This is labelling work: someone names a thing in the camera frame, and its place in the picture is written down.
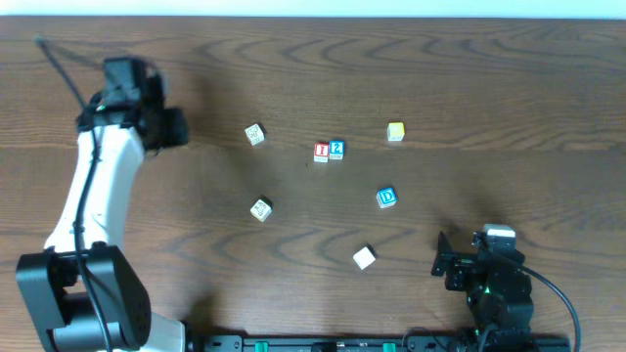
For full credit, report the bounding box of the blue number 2 block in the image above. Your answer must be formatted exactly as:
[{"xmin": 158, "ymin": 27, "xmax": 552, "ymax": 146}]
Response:
[{"xmin": 329, "ymin": 140, "xmax": 345, "ymax": 160}]

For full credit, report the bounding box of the red letter I block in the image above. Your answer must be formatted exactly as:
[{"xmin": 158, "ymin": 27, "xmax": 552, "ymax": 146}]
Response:
[{"xmin": 313, "ymin": 143, "xmax": 330, "ymax": 163}]

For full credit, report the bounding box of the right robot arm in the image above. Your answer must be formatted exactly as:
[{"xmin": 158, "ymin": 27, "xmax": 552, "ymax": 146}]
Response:
[{"xmin": 431, "ymin": 224, "xmax": 534, "ymax": 351}]

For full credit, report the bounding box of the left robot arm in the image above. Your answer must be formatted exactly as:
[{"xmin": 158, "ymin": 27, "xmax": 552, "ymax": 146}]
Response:
[{"xmin": 16, "ymin": 57, "xmax": 188, "ymax": 351}]

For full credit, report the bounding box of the plain white block lower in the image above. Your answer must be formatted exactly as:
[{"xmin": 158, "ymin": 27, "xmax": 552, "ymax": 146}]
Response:
[{"xmin": 352, "ymin": 245, "xmax": 377, "ymax": 270}]

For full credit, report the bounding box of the blue letter D block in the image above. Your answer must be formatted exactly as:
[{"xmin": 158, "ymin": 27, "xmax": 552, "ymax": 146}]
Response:
[{"xmin": 376, "ymin": 187, "xmax": 397, "ymax": 208}]

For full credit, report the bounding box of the white block upper left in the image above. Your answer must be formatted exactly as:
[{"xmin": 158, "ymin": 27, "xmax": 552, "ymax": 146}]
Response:
[{"xmin": 245, "ymin": 123, "xmax": 265, "ymax": 146}]

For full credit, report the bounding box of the yellow wooden block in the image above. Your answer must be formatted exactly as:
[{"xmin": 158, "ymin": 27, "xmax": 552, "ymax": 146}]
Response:
[{"xmin": 386, "ymin": 121, "xmax": 405, "ymax": 142}]

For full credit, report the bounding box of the white block centre left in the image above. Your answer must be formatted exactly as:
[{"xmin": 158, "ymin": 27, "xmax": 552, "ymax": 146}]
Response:
[{"xmin": 250, "ymin": 198, "xmax": 273, "ymax": 222}]

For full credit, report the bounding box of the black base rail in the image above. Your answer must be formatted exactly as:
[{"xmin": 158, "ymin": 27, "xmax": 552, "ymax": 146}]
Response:
[{"xmin": 183, "ymin": 332, "xmax": 572, "ymax": 352}]

